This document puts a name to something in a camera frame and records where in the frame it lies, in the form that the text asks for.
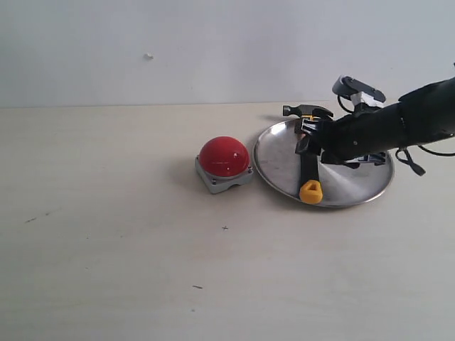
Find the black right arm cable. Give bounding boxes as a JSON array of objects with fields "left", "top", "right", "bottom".
[{"left": 394, "top": 144, "right": 455, "bottom": 177}]

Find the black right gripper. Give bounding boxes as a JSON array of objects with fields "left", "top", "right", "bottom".
[{"left": 295, "top": 104, "right": 404, "bottom": 164}]

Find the black yellow claw hammer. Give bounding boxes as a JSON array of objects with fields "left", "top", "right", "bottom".
[{"left": 282, "top": 104, "right": 334, "bottom": 205}]

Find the red dome push button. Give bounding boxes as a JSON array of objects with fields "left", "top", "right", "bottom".
[{"left": 195, "top": 136, "right": 254, "bottom": 194}]

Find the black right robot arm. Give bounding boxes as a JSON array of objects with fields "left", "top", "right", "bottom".
[{"left": 295, "top": 76, "right": 454, "bottom": 165}]

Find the round stainless steel plate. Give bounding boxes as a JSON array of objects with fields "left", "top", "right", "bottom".
[{"left": 252, "top": 119, "right": 394, "bottom": 207}]

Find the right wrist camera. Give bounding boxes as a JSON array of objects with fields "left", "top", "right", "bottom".
[{"left": 332, "top": 75, "right": 386, "bottom": 109}]

